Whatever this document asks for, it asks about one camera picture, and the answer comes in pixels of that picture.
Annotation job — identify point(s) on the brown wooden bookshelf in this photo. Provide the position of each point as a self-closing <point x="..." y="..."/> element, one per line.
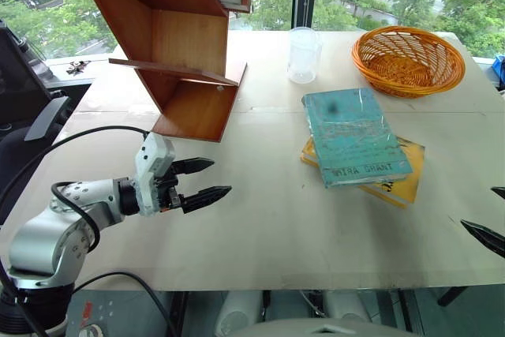
<point x="185" y="41"/>

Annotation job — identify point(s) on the black table leg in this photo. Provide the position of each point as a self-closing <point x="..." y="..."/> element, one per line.
<point x="453" y="295"/>

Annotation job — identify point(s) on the blue box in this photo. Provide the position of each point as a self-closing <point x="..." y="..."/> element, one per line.
<point x="499" y="72"/>

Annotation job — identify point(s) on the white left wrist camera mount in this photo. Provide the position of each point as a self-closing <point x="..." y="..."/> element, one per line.
<point x="152" y="155"/>

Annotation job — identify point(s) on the teal paperback book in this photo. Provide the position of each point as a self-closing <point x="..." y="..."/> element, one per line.
<point x="351" y="135"/>

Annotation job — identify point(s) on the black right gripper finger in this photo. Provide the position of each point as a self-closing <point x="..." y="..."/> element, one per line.
<point x="489" y="238"/>
<point x="501" y="192"/>

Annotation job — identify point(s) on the orange wicker basket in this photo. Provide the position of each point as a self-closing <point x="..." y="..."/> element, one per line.
<point x="408" y="64"/>

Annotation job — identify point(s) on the white cylindrical post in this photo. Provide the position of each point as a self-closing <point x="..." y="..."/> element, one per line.
<point x="347" y="305"/>
<point x="238" y="311"/>

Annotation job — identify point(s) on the black office chair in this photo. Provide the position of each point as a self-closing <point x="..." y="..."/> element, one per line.
<point x="19" y="76"/>

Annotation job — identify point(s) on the yellow book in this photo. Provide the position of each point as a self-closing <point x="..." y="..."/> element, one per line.
<point x="408" y="171"/>

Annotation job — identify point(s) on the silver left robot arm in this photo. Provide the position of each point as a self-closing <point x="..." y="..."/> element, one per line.
<point x="43" y="230"/>

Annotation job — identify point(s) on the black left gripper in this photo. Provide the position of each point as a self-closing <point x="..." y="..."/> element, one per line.
<point x="170" y="191"/>

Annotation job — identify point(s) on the bunch of keys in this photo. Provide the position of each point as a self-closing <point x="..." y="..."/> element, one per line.
<point x="77" y="67"/>

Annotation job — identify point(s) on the clear plastic cup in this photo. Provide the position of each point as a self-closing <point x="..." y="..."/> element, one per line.
<point x="304" y="57"/>

